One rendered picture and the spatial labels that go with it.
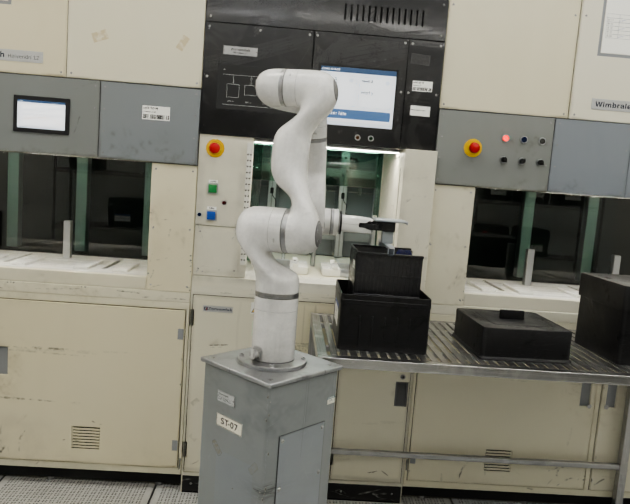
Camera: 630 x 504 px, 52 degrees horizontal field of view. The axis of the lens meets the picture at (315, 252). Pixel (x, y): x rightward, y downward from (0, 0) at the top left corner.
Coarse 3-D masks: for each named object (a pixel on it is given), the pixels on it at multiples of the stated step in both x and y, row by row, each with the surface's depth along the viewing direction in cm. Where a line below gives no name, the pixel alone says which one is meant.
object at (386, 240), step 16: (384, 240) 203; (352, 256) 208; (368, 256) 194; (384, 256) 195; (400, 256) 194; (416, 256) 194; (352, 272) 204; (368, 272) 195; (384, 272) 195; (400, 272) 195; (416, 272) 195; (352, 288) 200; (368, 288) 196; (384, 288) 196; (400, 288) 196; (416, 288) 196
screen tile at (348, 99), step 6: (336, 78) 236; (342, 78) 236; (348, 78) 236; (342, 84) 236; (348, 84) 236; (354, 84) 236; (348, 90) 237; (354, 90) 237; (342, 96) 237; (348, 96) 237; (354, 96) 237; (342, 102) 237; (348, 102) 237; (354, 102) 237
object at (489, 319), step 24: (456, 312) 221; (480, 312) 216; (504, 312) 209; (528, 312) 224; (456, 336) 219; (480, 336) 197; (504, 336) 195; (528, 336) 196; (552, 336) 196; (504, 360) 196; (528, 360) 197; (552, 360) 197
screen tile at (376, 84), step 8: (360, 80) 236; (368, 80) 237; (376, 80) 237; (384, 80) 237; (392, 80) 237; (360, 88) 237; (368, 88) 237; (376, 88) 237; (384, 88) 237; (360, 96) 237; (368, 96) 237; (384, 96) 237; (360, 104) 237; (368, 104) 238; (376, 104) 238; (384, 104) 238
